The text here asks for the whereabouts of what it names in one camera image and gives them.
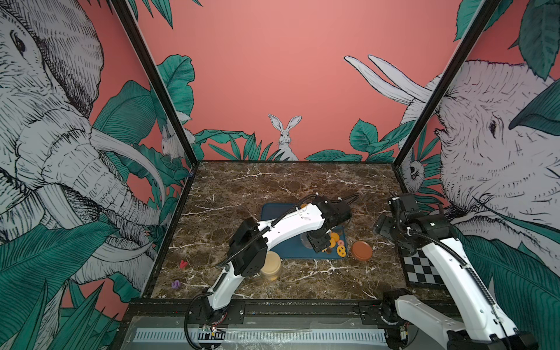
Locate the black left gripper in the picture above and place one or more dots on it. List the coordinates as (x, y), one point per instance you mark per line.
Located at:
(320, 245)

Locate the orange-brown jar lid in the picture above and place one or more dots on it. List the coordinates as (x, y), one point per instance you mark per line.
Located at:
(361, 251)

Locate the teal rectangular tray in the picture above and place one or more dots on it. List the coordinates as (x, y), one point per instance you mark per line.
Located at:
(293, 248)

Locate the black white checkerboard plate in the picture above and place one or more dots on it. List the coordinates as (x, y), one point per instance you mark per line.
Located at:
(420, 272)

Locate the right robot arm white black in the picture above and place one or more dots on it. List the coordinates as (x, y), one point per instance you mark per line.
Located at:
(484, 325)

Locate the black front mounting rail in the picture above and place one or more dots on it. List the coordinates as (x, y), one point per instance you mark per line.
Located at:
(241, 310)

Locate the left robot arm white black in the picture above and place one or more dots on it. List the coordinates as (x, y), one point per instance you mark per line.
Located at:
(314, 216)

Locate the jar with beige lid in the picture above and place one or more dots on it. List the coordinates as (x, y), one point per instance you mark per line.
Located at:
(272, 267)

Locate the white slotted cable duct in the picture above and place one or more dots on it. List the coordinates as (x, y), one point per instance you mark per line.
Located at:
(372, 337)

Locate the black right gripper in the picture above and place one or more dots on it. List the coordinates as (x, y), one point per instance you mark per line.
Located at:
(384, 224)

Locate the clear jar of cookies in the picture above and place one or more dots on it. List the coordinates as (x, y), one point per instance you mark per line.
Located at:
(312, 240)

